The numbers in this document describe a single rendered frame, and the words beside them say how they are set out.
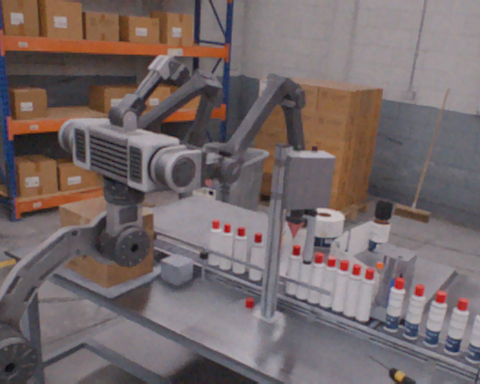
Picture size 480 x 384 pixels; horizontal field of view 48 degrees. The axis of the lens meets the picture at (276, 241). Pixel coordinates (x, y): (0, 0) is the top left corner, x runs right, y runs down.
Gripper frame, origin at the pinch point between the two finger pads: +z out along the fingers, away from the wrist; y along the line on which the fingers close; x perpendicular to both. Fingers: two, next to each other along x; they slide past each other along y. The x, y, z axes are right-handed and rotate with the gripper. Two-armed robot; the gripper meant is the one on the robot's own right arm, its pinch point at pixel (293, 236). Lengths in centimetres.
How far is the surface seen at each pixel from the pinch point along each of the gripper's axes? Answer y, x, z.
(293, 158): -12, 29, -40
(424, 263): -40, -61, 20
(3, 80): 342, -84, -18
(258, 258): 8.4, 13.0, 8.7
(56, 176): 345, -130, 74
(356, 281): -35.4, 13.0, 4.0
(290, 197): -12.7, 28.3, -25.8
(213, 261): 30.9, 14.2, 16.8
